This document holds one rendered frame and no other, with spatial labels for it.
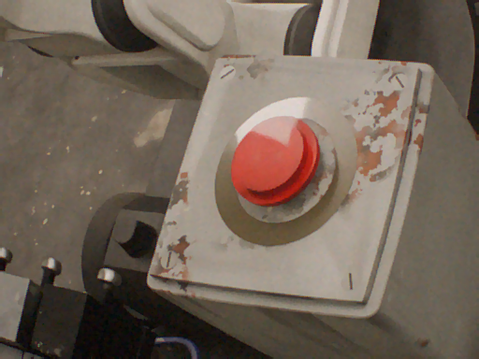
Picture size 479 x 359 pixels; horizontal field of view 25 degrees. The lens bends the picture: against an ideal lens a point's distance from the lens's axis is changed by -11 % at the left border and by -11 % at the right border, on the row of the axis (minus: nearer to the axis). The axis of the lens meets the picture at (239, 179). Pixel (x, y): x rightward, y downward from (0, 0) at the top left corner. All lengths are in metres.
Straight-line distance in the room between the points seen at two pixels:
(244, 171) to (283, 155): 0.02
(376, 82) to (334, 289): 0.09
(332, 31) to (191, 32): 0.29
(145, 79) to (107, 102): 0.68
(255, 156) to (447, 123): 0.09
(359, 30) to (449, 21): 0.16
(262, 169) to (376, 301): 0.08
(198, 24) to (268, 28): 0.20
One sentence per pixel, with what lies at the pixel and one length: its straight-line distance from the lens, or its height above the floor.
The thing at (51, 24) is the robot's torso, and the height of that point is 0.71.
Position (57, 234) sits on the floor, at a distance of 1.89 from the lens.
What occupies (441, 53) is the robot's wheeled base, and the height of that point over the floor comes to 0.17.
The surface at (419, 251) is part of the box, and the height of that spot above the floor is 0.90.
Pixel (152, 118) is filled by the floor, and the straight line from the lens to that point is 1.86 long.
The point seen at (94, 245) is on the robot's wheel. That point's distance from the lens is 1.55.
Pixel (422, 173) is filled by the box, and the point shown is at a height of 0.92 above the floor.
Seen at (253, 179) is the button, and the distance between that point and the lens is 0.48.
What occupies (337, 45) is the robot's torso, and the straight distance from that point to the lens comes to 1.33.
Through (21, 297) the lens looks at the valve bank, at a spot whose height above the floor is 0.76.
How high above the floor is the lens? 1.32
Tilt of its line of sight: 50 degrees down
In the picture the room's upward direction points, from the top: 51 degrees counter-clockwise
